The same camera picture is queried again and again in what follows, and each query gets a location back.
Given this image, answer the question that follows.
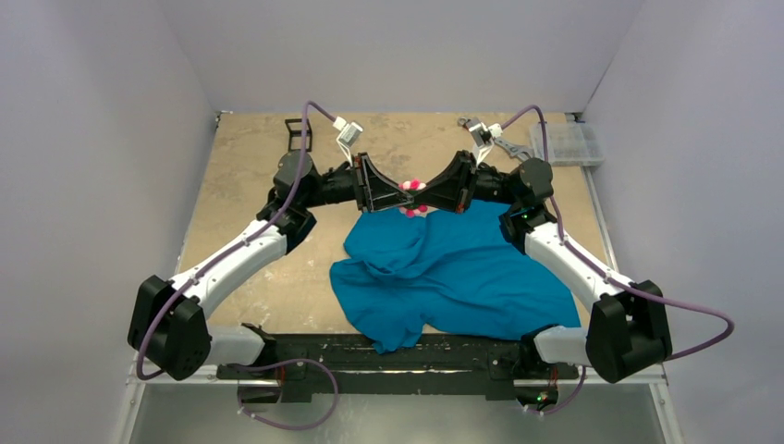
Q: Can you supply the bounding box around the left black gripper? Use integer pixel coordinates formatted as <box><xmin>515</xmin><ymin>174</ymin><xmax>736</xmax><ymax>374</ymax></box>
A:
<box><xmin>301</xmin><ymin>153</ymin><xmax>411</xmax><ymax>213</ymax></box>

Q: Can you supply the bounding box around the pink flower brooch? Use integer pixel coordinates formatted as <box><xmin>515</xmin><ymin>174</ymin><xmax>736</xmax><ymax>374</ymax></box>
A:
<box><xmin>398</xmin><ymin>179</ymin><xmax>429</xmax><ymax>218</ymax></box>

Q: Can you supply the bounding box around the blue t-shirt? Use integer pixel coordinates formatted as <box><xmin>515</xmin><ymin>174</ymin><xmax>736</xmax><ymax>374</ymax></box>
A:
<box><xmin>329</xmin><ymin>202</ymin><xmax>581</xmax><ymax>354</ymax></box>

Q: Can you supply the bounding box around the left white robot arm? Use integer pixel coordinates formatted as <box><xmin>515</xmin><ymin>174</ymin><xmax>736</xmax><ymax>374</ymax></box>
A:
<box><xmin>128</xmin><ymin>150</ymin><xmax>426</xmax><ymax>381</ymax></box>

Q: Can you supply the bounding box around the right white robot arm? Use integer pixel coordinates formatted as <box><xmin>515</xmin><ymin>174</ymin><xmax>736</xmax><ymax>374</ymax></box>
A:
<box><xmin>401</xmin><ymin>151</ymin><xmax>672</xmax><ymax>383</ymax></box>

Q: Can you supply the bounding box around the clear plastic organizer box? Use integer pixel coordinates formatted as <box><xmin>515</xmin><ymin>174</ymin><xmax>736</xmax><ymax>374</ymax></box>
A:
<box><xmin>529</xmin><ymin>121</ymin><xmax>605</xmax><ymax>167</ymax></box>

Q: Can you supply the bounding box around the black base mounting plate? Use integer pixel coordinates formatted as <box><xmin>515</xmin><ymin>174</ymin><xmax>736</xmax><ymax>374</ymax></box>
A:
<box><xmin>216</xmin><ymin>333</ymin><xmax>579</xmax><ymax>406</ymax></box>

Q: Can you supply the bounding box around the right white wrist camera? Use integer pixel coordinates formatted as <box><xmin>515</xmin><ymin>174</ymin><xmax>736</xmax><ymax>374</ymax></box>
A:
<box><xmin>464</xmin><ymin>118</ymin><xmax>503</xmax><ymax>166</ymax></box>

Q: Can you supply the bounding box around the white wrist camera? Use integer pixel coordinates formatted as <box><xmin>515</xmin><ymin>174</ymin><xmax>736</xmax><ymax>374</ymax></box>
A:
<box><xmin>464</xmin><ymin>118</ymin><xmax>503</xmax><ymax>166</ymax></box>
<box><xmin>332</xmin><ymin>116</ymin><xmax>363</xmax><ymax>165</ymax></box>

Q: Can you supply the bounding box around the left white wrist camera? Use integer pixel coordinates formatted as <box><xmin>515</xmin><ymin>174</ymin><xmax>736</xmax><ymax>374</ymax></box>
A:
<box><xmin>332</xmin><ymin>116</ymin><xmax>363</xmax><ymax>165</ymax></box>

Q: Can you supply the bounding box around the red handled adjustable wrench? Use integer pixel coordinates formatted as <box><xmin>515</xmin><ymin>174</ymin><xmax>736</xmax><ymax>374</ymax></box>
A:
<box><xmin>457</xmin><ymin>117</ymin><xmax>531</xmax><ymax>161</ymax></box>

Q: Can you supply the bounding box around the black wire frame stand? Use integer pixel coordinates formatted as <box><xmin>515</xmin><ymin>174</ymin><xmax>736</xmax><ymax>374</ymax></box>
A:
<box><xmin>284</xmin><ymin>117</ymin><xmax>312</xmax><ymax>153</ymax></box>

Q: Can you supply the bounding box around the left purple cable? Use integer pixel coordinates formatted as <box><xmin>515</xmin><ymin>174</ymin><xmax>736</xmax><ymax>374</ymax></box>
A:
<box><xmin>135</xmin><ymin>100</ymin><xmax>340</xmax><ymax>430</ymax></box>

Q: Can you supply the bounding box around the aluminium rail frame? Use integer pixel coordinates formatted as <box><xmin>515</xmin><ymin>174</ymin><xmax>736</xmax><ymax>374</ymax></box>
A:
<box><xmin>125</xmin><ymin>341</ymin><xmax>668</xmax><ymax>389</ymax></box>

